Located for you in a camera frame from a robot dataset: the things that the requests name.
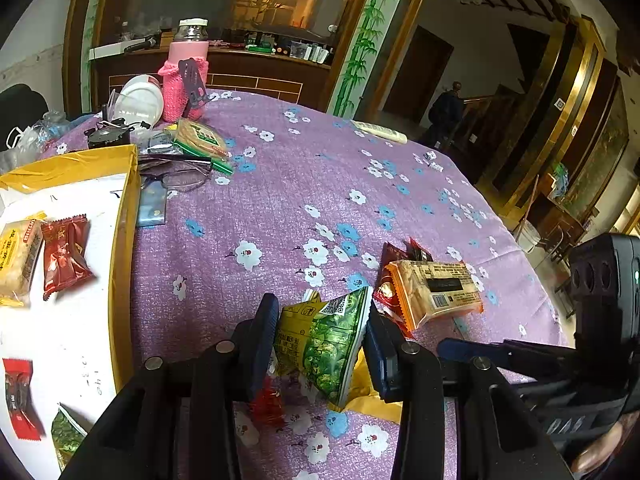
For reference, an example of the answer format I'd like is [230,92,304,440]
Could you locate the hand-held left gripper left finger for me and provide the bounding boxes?
[59,292,280,480]

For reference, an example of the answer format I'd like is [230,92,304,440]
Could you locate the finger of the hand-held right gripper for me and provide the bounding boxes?
[436,337,577,387]

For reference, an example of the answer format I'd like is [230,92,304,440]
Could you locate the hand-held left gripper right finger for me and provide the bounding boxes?
[363,310,575,480]

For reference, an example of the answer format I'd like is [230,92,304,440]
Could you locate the bright red snack packet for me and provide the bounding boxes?
[249,379,287,429]

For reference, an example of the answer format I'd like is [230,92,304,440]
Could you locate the green yellow snack packet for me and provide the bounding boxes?
[271,286,374,409]

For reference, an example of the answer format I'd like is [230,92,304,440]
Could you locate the orange cracker packet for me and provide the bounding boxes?
[387,258,485,332]

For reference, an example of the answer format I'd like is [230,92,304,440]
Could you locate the red snack packet with picture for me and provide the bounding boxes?
[372,242,437,322]

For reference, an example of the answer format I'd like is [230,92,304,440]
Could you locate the yellow cardboard box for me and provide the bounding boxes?
[0,144,142,480]

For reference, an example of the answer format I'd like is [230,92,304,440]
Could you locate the dark green snack packet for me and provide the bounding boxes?
[51,404,89,472]

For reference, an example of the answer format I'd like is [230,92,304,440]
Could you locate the large dark red snack packet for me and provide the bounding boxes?
[40,214,95,302]

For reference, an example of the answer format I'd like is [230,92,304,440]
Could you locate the small red snack packet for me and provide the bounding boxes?
[2,358,44,442]

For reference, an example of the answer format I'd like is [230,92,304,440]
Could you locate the gold cracker packet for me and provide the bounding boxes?
[0,217,47,309]

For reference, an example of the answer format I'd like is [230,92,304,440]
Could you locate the person's right hand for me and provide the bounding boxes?
[570,414,640,477]

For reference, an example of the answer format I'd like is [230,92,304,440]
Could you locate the metal chair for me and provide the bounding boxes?
[537,224,577,282]

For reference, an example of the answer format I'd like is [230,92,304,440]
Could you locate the white bucket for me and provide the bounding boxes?
[514,219,542,254]

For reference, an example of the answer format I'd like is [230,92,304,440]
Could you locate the broom stick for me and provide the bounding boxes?
[515,174,542,233]

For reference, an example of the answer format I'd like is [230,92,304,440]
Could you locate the purple floral tablecloth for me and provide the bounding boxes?
[40,89,571,480]

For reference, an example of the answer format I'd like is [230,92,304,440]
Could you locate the blue card packet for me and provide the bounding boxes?
[137,182,168,229]

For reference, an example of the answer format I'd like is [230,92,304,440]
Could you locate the eyeglasses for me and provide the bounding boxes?
[138,156,214,194]

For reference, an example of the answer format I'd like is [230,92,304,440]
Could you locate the green-edged cracker packet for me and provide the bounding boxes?
[172,118,235,177]

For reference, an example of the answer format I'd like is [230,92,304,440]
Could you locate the white remote control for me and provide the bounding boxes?
[349,119,409,144]

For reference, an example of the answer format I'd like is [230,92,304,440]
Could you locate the black round device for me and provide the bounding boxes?
[84,122,134,150]

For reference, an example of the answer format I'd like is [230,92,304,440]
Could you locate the wooden counter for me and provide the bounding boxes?
[90,44,334,114]

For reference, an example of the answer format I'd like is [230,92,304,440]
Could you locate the pink knit-sleeved bottle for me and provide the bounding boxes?
[158,18,211,124]

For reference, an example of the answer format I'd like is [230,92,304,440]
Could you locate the row of cups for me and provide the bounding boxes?
[289,42,334,66]

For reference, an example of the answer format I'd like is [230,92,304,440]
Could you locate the clear plastic bags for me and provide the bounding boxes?
[0,109,72,172]

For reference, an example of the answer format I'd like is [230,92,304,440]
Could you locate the white face mask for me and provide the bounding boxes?
[4,124,32,152]

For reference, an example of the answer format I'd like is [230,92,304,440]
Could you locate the black microphone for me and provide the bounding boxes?
[123,35,162,54]

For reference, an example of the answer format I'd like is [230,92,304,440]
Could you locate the white flat box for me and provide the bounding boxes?
[88,42,132,61]

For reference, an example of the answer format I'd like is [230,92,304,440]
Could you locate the black sofa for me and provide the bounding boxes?
[0,82,49,132]

